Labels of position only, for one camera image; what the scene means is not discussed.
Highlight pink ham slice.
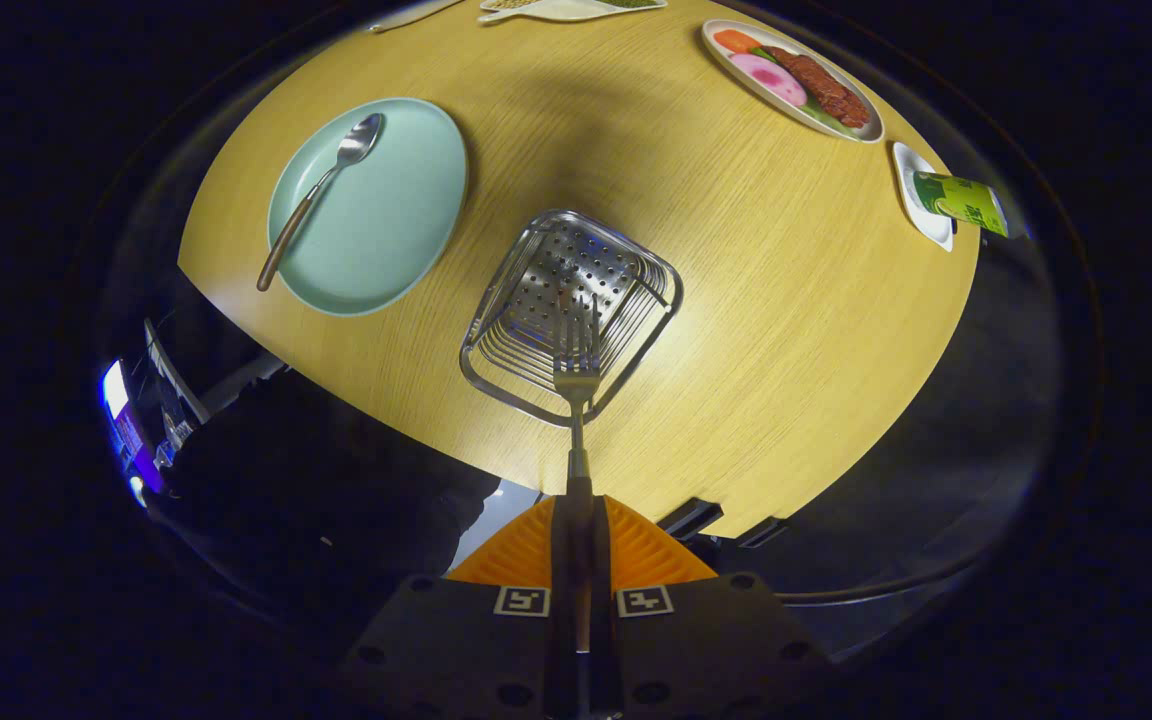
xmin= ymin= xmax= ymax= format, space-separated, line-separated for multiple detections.
xmin=729 ymin=52 xmax=809 ymax=109

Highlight white square coaster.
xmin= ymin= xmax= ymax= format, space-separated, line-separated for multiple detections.
xmin=891 ymin=140 xmax=957 ymax=253

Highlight white divided tray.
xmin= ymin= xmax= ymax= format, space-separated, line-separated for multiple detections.
xmin=478 ymin=0 xmax=669 ymax=24

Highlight brown meat pieces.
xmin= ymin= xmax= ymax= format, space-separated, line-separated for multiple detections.
xmin=764 ymin=45 xmax=872 ymax=129

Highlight pale green round plate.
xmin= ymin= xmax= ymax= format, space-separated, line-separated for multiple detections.
xmin=266 ymin=97 xmax=469 ymax=318

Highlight green label drink bottle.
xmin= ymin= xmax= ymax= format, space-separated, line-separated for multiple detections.
xmin=912 ymin=170 xmax=1010 ymax=239

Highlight metal fork wooden handle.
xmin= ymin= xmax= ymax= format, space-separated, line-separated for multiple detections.
xmin=548 ymin=295 xmax=605 ymax=716

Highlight metal wire basket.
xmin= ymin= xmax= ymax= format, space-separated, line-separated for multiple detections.
xmin=458 ymin=208 xmax=685 ymax=429

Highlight metal spoon wooden handle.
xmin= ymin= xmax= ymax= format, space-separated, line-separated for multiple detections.
xmin=256 ymin=112 xmax=385 ymax=293

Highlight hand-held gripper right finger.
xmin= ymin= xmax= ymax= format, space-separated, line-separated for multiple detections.
xmin=593 ymin=495 xmax=837 ymax=720

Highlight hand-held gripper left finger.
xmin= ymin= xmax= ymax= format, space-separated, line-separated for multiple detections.
xmin=336 ymin=497 xmax=574 ymax=720

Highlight white round food plate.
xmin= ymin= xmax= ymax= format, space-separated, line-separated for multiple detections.
xmin=701 ymin=18 xmax=885 ymax=144

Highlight bright lit screen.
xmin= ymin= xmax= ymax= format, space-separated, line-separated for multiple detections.
xmin=101 ymin=358 xmax=167 ymax=496

